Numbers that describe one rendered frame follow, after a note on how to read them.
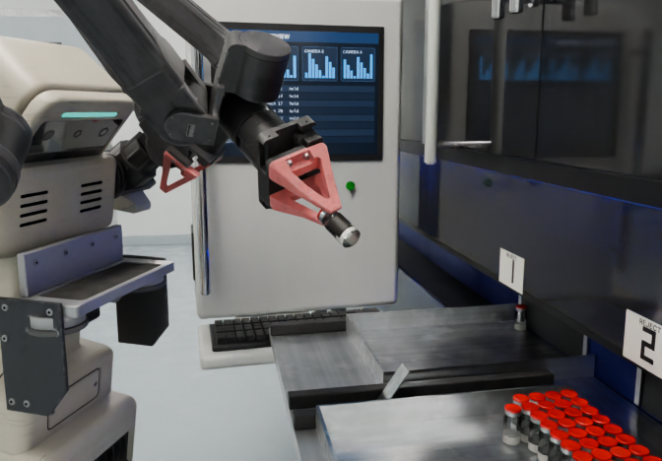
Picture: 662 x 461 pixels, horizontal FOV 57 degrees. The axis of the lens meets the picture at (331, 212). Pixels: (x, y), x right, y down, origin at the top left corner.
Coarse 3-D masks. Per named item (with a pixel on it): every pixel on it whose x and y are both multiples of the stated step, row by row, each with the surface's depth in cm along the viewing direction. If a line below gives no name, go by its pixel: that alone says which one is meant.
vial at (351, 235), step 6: (324, 216) 61; (330, 216) 60; (342, 216) 60; (324, 222) 60; (354, 228) 59; (342, 234) 59; (348, 234) 58; (354, 234) 59; (360, 234) 60; (342, 240) 58; (348, 240) 59; (354, 240) 59; (348, 246) 59
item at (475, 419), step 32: (320, 416) 76; (352, 416) 79; (384, 416) 80; (416, 416) 81; (448, 416) 82; (480, 416) 82; (352, 448) 74; (384, 448) 74; (416, 448) 74; (448, 448) 74; (480, 448) 74; (512, 448) 74
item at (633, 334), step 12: (636, 324) 73; (648, 324) 71; (636, 336) 73; (648, 336) 71; (660, 336) 69; (624, 348) 75; (636, 348) 73; (660, 348) 69; (636, 360) 73; (660, 360) 69; (660, 372) 69
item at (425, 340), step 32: (352, 320) 110; (384, 320) 115; (416, 320) 116; (448, 320) 117; (480, 320) 118; (512, 320) 119; (384, 352) 104; (416, 352) 104; (448, 352) 104; (480, 352) 104; (512, 352) 104; (544, 352) 104
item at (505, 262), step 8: (504, 256) 106; (512, 256) 103; (504, 264) 106; (520, 264) 100; (504, 272) 106; (520, 272) 100; (504, 280) 106; (520, 280) 100; (512, 288) 103; (520, 288) 101
